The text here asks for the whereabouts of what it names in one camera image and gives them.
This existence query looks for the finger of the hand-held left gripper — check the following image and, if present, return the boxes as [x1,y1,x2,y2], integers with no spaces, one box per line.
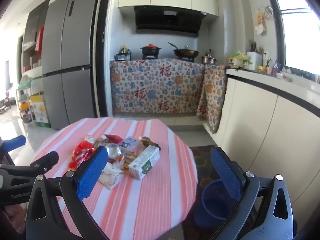
[0,135,27,165]
[29,151,60,175]

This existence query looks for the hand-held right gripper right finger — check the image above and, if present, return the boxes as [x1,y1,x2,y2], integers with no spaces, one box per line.
[211,147,294,240]

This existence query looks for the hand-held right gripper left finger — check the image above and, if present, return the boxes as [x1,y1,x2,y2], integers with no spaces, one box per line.
[25,145,109,240]

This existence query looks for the white patterned paper packet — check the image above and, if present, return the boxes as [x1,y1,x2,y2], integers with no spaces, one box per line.
[98,162,125,190]

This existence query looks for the red plastic wrapper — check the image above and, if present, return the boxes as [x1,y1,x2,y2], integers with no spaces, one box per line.
[69,140,97,168]

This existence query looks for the blue plastic mesh basket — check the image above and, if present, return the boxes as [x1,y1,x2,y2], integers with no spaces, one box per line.
[194,179,242,228]

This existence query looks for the clear plastic wrapper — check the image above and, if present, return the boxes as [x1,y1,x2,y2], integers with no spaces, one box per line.
[84,135,105,147]

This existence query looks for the red white snack wrapper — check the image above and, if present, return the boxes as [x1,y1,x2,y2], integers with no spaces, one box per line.
[103,134,124,145]

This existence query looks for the white packet black print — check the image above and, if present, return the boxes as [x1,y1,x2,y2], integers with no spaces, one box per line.
[122,137,138,151]

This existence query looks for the green white milk carton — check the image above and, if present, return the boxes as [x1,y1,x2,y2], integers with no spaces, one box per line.
[128,145,160,180]

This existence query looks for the brown wrapper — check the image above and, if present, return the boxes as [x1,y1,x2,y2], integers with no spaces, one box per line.
[139,136,162,151]

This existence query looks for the hexagon patterned rug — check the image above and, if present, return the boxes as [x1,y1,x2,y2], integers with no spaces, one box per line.
[182,145,227,240]

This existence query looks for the printed cardboard box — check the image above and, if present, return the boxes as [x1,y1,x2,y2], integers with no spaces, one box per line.
[29,92,52,128]

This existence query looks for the rack with green basin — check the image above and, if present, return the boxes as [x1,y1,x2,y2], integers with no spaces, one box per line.
[15,75,33,124]

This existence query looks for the pink striped tablecloth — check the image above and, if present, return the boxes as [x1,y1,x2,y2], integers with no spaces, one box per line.
[30,117,199,240]

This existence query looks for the white base cabinets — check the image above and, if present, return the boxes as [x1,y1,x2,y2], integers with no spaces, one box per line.
[215,67,320,202]

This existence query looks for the narrow patterned fringed cloth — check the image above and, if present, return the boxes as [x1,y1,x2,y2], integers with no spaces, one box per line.
[196,64,228,134]

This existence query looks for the open shelf unit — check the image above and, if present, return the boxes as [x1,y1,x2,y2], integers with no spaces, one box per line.
[21,0,52,80]

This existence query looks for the grey refrigerator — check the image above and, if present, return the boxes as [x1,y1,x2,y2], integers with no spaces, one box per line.
[41,0,103,130]

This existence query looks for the red hanging bag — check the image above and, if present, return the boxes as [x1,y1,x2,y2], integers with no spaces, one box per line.
[35,26,45,56]

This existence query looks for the large patterned fringed cloth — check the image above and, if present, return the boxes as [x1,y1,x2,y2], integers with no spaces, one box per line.
[109,58,206,117]

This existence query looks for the steel pot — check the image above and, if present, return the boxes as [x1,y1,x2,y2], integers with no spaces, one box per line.
[201,49,219,65]

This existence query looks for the white knife holder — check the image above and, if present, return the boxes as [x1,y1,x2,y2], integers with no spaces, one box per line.
[247,42,262,71]

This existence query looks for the green yellow plastic bag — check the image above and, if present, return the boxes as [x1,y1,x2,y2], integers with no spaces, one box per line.
[231,51,248,68]

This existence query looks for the black rack with bottles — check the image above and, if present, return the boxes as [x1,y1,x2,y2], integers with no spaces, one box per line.
[115,44,132,62]

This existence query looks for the wok with glass lid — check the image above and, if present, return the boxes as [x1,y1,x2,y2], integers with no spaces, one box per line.
[167,41,200,59]

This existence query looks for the black clay pot orange lid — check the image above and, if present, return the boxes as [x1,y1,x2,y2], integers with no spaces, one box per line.
[140,44,162,56]

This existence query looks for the hanging plastic bag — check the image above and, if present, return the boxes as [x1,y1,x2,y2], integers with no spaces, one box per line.
[254,9,268,34]

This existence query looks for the black range hood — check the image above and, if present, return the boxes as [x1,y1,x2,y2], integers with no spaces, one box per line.
[134,6,207,34]

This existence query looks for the window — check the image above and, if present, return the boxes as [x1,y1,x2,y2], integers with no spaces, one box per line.
[265,0,320,77]

